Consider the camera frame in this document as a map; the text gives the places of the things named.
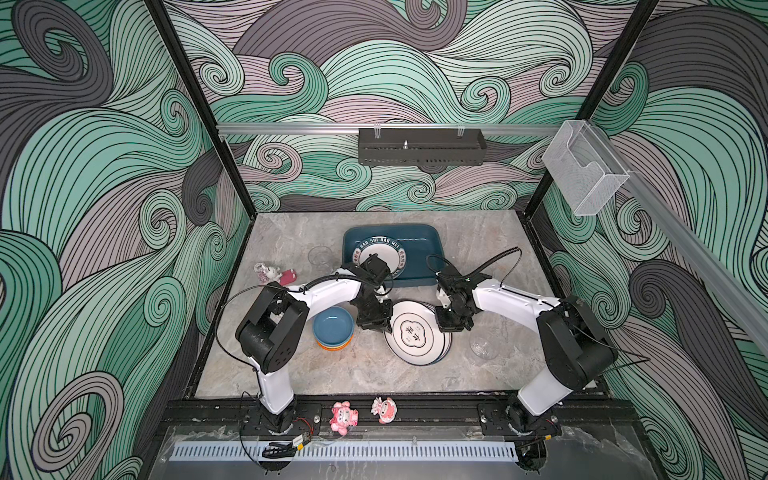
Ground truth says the aluminium wall rail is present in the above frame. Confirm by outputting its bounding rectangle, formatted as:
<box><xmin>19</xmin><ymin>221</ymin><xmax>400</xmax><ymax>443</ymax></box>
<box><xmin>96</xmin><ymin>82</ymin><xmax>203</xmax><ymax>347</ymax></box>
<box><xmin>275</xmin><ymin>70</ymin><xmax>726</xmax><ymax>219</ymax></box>
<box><xmin>216</xmin><ymin>122</ymin><xmax>560</xmax><ymax>137</ymax></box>

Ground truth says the blue shallow bowl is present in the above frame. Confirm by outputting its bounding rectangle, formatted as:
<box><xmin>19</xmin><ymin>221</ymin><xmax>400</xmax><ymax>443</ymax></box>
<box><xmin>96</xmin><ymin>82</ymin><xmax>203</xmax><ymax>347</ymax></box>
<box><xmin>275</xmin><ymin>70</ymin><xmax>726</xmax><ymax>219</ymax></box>
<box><xmin>313</xmin><ymin>307</ymin><xmax>355</xmax><ymax>347</ymax></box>

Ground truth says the teal plastic bin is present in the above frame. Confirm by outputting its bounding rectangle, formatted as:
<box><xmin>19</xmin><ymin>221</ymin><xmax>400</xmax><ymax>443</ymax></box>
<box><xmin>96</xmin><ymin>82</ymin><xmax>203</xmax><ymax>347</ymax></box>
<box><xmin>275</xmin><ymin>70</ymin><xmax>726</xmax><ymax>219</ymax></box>
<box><xmin>342</xmin><ymin>223</ymin><xmax>445</xmax><ymax>288</ymax></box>

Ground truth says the black left rear frame post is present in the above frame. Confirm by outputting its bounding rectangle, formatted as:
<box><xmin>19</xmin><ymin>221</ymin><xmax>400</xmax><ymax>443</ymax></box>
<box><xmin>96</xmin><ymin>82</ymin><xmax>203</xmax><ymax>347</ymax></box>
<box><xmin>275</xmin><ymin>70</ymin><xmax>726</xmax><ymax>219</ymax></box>
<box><xmin>144</xmin><ymin>0</ymin><xmax>257</xmax><ymax>222</ymax></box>

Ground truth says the black frame post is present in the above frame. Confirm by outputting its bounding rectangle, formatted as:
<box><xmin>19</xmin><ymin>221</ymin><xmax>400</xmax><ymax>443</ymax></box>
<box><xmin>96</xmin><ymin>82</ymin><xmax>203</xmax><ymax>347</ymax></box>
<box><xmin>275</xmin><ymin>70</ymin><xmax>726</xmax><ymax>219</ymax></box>
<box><xmin>522</xmin><ymin>0</ymin><xmax>659</xmax><ymax>223</ymax></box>
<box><xmin>144</xmin><ymin>0</ymin><xmax>257</xmax><ymax>222</ymax></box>

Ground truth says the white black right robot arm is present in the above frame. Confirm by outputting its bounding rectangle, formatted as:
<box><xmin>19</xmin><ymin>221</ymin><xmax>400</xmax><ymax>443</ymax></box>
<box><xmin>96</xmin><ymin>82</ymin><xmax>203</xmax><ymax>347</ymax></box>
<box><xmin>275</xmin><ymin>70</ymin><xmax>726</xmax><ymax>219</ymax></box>
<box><xmin>435</xmin><ymin>268</ymin><xmax>618</xmax><ymax>418</ymax></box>

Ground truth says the orange shallow bowl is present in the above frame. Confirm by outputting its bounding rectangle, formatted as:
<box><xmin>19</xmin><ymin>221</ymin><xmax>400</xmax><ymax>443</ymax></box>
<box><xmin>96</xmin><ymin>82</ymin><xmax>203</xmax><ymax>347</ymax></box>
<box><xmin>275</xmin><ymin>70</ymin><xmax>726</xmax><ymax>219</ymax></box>
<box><xmin>315</xmin><ymin>337</ymin><xmax>353</xmax><ymax>351</ymax></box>

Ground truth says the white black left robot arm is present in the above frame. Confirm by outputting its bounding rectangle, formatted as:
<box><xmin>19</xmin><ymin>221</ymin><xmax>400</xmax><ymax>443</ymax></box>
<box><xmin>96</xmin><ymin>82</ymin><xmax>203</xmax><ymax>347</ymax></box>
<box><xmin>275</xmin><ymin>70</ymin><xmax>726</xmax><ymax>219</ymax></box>
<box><xmin>235</xmin><ymin>254</ymin><xmax>394</xmax><ymax>415</ymax></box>

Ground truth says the clear plastic cup near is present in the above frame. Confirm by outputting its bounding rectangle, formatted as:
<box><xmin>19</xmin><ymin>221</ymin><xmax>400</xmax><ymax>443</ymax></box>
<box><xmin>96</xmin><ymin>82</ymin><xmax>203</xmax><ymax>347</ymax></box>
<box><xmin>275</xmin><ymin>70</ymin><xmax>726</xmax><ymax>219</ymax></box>
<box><xmin>470</xmin><ymin>333</ymin><xmax>500</xmax><ymax>362</ymax></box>

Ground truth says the clear cup left rear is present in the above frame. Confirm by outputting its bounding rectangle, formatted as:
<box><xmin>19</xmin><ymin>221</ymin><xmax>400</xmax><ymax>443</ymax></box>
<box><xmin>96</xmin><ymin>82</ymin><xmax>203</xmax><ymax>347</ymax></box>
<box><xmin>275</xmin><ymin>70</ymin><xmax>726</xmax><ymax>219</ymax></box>
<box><xmin>307</xmin><ymin>245</ymin><xmax>335</xmax><ymax>271</ymax></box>

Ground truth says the pink white small figure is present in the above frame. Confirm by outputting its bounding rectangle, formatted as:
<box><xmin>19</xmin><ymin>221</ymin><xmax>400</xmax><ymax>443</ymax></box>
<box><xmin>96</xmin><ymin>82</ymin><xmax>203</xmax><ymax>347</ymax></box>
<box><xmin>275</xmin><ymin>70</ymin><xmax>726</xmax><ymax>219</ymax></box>
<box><xmin>371</xmin><ymin>397</ymin><xmax>398</xmax><ymax>425</ymax></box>

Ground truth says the clear acrylic wall holder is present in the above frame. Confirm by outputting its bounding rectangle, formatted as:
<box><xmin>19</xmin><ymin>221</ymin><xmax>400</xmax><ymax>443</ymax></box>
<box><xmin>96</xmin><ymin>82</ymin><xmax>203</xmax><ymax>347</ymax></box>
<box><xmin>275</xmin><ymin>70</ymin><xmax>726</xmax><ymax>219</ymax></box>
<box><xmin>542</xmin><ymin>120</ymin><xmax>629</xmax><ymax>217</ymax></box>

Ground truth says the white plate dark green rim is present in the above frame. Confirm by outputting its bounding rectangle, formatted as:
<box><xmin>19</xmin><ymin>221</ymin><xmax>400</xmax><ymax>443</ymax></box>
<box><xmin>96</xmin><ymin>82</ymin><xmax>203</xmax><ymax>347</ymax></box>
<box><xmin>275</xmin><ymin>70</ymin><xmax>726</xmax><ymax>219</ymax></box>
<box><xmin>351</xmin><ymin>236</ymin><xmax>407</xmax><ymax>279</ymax></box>

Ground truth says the pink white toy on table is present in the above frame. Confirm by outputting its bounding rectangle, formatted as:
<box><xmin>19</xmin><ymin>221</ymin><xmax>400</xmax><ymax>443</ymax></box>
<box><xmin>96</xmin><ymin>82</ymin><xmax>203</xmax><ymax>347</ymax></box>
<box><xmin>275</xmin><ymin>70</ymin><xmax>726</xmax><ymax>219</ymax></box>
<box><xmin>254</xmin><ymin>263</ymin><xmax>298</xmax><ymax>286</ymax></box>

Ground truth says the black perforated wall tray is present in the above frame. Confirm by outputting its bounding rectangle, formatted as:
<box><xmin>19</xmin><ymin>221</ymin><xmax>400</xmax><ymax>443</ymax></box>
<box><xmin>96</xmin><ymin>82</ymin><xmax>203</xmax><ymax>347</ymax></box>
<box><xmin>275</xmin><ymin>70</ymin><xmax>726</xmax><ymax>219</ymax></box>
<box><xmin>357</xmin><ymin>129</ymin><xmax>488</xmax><ymax>169</ymax></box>

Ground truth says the pink plush pig figure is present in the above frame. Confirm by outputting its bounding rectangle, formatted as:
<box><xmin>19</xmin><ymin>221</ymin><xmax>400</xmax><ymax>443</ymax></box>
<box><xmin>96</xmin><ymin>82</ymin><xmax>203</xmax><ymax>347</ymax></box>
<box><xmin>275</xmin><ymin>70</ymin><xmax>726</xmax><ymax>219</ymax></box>
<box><xmin>330</xmin><ymin>401</ymin><xmax>359</xmax><ymax>436</ymax></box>

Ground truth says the black right rear frame post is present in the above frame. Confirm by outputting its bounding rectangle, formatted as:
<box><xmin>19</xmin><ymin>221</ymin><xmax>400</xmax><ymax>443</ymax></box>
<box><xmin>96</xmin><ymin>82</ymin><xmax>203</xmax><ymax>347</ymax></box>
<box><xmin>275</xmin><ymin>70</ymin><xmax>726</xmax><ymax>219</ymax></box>
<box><xmin>522</xmin><ymin>0</ymin><xmax>659</xmax><ymax>223</ymax></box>

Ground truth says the white slotted cable duct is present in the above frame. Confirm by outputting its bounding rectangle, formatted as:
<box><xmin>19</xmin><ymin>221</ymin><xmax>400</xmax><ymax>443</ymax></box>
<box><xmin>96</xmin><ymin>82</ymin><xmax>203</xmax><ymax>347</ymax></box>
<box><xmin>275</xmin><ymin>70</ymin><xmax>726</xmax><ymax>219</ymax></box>
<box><xmin>169</xmin><ymin>440</ymin><xmax>518</xmax><ymax>463</ymax></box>

